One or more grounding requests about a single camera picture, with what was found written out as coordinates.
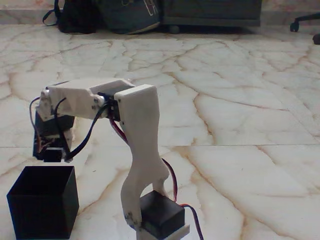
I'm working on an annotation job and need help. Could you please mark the dark teal bag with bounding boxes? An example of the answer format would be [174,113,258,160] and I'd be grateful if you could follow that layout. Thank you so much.
[96,0,161,35]

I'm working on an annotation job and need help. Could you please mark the black backpack with strap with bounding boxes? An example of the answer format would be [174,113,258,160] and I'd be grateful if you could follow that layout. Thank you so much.
[42,0,99,35]

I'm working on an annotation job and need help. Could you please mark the black office chair leg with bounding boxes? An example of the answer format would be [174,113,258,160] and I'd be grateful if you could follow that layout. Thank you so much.
[289,13,320,33]

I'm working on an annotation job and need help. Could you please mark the black box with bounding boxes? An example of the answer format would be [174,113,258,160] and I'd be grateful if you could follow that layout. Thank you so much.
[6,165,80,240]

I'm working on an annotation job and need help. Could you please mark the dark cabinet on casters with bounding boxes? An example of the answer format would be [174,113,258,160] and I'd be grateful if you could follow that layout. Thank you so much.
[159,0,262,35]

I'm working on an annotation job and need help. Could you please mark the black flat cable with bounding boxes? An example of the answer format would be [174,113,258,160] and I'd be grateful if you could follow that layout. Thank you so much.
[64,98,112,161]

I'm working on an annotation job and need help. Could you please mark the red white black servo cable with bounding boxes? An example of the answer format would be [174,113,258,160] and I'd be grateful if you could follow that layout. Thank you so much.
[109,117,179,202]
[179,203,205,240]

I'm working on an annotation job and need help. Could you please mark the small black cube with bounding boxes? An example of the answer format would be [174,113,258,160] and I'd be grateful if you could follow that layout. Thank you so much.
[43,147,63,164]

